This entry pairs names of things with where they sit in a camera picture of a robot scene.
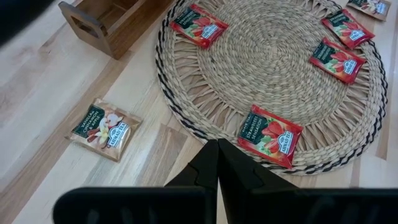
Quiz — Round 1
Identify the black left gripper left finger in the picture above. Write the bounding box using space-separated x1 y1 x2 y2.
164 139 219 189

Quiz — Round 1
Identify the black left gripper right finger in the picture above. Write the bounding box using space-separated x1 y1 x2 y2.
217 138 300 191

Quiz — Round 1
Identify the red strawberry tea bag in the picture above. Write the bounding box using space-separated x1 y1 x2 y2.
237 104 304 170
308 36 368 85
320 8 376 50
169 3 230 50

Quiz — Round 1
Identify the beige vanilla cinnamon tea bag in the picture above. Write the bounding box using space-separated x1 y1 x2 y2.
346 0 392 22
64 98 143 162

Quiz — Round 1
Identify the wooden tea organiser box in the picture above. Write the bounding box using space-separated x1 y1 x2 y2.
58 0 175 60

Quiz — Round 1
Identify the round woven straw placemat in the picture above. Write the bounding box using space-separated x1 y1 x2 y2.
154 0 389 177

